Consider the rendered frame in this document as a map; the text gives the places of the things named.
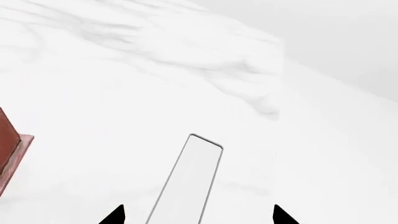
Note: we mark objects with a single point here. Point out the red-brown wooden caddy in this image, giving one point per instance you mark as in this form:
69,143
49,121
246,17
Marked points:
9,149

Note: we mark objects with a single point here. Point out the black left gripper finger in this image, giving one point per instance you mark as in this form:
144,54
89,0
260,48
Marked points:
116,216

